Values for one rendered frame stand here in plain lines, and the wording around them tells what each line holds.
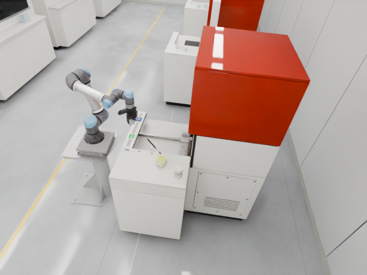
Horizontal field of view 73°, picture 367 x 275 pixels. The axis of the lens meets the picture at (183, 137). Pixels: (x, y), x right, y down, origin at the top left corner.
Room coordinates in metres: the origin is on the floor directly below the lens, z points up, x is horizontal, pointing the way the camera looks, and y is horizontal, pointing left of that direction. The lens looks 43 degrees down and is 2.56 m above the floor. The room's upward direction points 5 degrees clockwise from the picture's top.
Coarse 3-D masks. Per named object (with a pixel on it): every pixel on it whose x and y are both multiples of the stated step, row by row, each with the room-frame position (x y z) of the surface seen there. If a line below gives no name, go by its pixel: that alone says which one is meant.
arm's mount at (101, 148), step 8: (104, 136) 1.72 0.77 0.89; (112, 136) 1.74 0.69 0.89; (80, 144) 1.60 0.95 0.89; (88, 144) 1.61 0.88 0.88; (96, 144) 1.62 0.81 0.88; (104, 144) 1.63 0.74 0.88; (112, 144) 1.69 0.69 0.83; (80, 152) 1.53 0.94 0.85; (88, 152) 1.53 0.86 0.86; (96, 152) 1.52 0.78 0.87; (104, 152) 1.53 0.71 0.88
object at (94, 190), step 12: (96, 168) 1.63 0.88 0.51; (108, 168) 1.69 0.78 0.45; (84, 180) 1.82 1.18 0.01; (96, 180) 1.71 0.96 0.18; (108, 180) 1.66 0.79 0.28; (84, 192) 1.65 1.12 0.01; (96, 192) 1.66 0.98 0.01; (108, 192) 1.64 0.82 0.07; (84, 204) 1.49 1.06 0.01; (96, 204) 1.50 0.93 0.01
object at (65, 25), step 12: (36, 0) 5.34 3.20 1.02; (48, 0) 5.46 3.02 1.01; (60, 0) 5.90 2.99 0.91; (72, 0) 6.01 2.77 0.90; (84, 0) 6.57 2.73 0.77; (36, 12) 5.34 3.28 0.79; (48, 12) 5.35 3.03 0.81; (60, 12) 5.41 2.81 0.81; (72, 12) 5.89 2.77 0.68; (84, 12) 6.46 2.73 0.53; (48, 24) 5.33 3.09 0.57; (60, 24) 5.39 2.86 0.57; (72, 24) 5.77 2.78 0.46; (84, 24) 6.34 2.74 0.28; (60, 36) 5.40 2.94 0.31; (72, 36) 5.65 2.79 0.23
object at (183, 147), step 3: (186, 138) 1.82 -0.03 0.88; (189, 138) 1.82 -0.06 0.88; (180, 144) 1.72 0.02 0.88; (183, 144) 1.73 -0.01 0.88; (186, 144) 1.73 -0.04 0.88; (180, 147) 1.68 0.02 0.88; (183, 147) 1.68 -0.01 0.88; (186, 147) 1.68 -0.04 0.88; (180, 150) 1.64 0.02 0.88; (183, 150) 1.64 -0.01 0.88; (186, 150) 1.65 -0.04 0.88; (180, 153) 1.60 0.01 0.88; (183, 153) 1.60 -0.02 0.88; (186, 153) 1.61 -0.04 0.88
